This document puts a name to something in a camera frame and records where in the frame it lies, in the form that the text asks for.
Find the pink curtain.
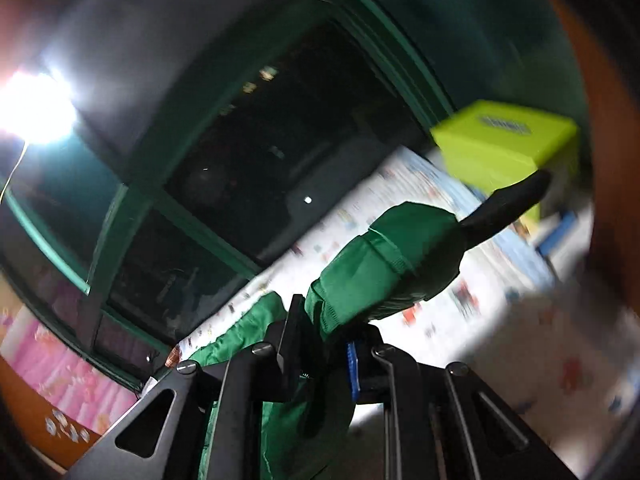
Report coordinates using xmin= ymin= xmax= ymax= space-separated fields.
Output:
xmin=0 ymin=260 xmax=151 ymax=436

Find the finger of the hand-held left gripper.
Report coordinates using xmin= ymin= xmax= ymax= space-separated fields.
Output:
xmin=460 ymin=170 xmax=552 ymax=246

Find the green window frame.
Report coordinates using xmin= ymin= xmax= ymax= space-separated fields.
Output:
xmin=0 ymin=0 xmax=456 ymax=376

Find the blue object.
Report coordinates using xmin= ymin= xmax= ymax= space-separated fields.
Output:
xmin=535 ymin=210 xmax=578 ymax=256

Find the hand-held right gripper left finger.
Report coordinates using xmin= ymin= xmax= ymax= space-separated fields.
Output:
xmin=65 ymin=294 xmax=321 ymax=480

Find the lime green box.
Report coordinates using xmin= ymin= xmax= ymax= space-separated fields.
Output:
xmin=430 ymin=100 xmax=581 ymax=223

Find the green padded jacket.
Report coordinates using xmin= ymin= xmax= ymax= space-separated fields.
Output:
xmin=187 ymin=201 xmax=468 ymax=480

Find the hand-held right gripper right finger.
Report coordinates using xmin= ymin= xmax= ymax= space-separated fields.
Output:
xmin=346 ymin=325 xmax=576 ymax=480

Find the white cartoon printed blanket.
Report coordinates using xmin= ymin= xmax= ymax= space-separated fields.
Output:
xmin=175 ymin=147 xmax=640 ymax=461

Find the bright lamp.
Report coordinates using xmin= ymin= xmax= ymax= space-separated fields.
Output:
xmin=0 ymin=60 xmax=81 ymax=146

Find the brown wooden board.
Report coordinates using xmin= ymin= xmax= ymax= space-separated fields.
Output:
xmin=0 ymin=355 xmax=106 ymax=471

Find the brown wooden panel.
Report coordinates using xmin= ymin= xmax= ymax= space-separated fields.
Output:
xmin=545 ymin=0 xmax=640 ymax=321

